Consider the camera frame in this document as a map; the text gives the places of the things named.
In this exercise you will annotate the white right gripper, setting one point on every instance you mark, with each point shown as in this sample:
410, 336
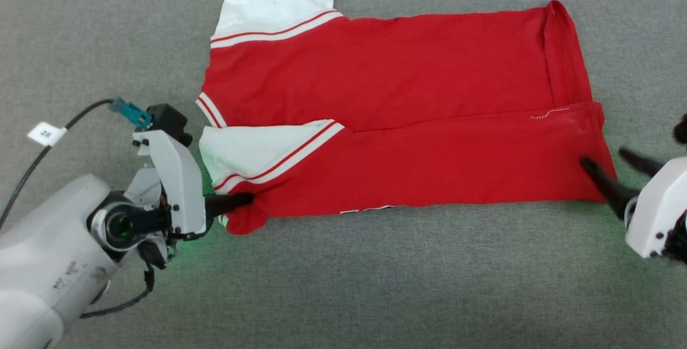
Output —
655, 209

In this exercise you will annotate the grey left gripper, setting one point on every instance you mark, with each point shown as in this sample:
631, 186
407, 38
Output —
180, 182

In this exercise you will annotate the red and white garment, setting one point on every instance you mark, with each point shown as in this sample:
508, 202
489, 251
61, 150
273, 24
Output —
402, 86

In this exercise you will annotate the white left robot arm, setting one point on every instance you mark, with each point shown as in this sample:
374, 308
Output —
48, 252

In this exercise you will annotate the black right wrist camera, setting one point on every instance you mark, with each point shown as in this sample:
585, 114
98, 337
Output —
681, 129

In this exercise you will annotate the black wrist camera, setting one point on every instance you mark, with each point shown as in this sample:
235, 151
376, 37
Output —
169, 121
681, 129

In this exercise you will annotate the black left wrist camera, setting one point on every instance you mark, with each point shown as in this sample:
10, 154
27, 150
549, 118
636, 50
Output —
169, 121

